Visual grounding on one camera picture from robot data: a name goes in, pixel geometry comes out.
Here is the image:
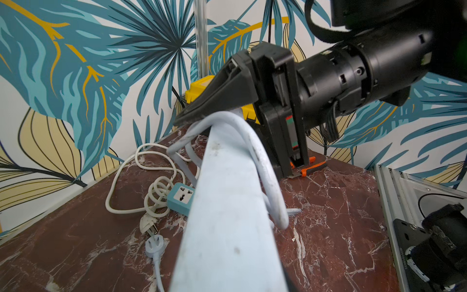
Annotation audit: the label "cream power strip cord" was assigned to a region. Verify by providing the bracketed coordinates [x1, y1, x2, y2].
[105, 142, 190, 236]

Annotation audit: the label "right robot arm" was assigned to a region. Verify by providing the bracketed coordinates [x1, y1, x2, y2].
[175, 1, 467, 178]

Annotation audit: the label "yellow black toolbox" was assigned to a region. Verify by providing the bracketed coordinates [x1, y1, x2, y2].
[176, 74, 259, 125]

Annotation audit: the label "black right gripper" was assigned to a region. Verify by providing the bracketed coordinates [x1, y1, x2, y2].
[174, 43, 310, 179]

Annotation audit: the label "aluminium frame post right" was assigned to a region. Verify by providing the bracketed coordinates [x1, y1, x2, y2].
[193, 0, 209, 79]

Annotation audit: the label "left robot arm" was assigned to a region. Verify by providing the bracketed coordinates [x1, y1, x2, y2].
[407, 203, 467, 288]

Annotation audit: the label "orange handled pliers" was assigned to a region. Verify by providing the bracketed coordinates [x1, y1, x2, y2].
[288, 156, 328, 178]

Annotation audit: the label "teal power strip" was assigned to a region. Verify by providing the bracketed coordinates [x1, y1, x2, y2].
[167, 182, 195, 217]

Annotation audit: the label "grey power strip cord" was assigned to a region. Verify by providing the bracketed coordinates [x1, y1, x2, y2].
[165, 111, 303, 231]

